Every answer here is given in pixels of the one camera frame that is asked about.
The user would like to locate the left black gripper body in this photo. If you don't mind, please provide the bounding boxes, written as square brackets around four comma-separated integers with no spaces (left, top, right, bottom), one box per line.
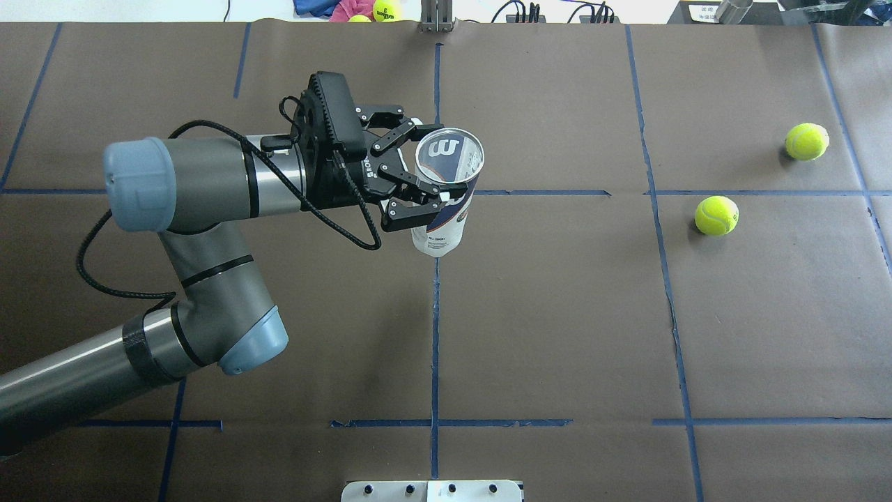
[296,105,391,210]

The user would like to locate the white tennis ball can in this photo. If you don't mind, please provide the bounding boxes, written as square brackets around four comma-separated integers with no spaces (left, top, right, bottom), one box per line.
[411,128,485,258]

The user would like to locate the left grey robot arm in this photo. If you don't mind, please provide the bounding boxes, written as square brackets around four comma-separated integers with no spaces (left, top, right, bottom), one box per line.
[2,96,472,458]

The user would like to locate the yellow Wilson tennis ball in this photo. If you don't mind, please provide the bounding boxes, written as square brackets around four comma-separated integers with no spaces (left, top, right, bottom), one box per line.
[785,123,829,161]

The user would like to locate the pink cloth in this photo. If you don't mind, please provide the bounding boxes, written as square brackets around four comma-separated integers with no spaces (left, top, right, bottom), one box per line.
[329,0,375,23]

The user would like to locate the blue cloth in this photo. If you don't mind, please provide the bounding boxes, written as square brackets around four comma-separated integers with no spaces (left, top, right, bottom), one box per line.
[292,0,340,18]

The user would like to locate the metal cup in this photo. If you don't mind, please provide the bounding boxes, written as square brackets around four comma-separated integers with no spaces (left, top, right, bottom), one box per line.
[716,0,755,26]

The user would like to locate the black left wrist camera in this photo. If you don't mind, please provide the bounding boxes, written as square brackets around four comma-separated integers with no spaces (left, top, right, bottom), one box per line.
[292,71,367,163]

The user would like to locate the yellow ball by post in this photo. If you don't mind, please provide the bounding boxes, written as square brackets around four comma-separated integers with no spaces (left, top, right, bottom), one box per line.
[372,0,404,22]

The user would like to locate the aluminium frame post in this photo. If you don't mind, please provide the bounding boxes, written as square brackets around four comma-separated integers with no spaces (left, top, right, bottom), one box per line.
[420,0,455,33]

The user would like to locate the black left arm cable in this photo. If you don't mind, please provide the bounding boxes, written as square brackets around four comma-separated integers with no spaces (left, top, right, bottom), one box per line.
[75,96,383,301]

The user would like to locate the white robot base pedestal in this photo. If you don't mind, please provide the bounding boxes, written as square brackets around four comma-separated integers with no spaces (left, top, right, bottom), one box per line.
[340,479,525,501]

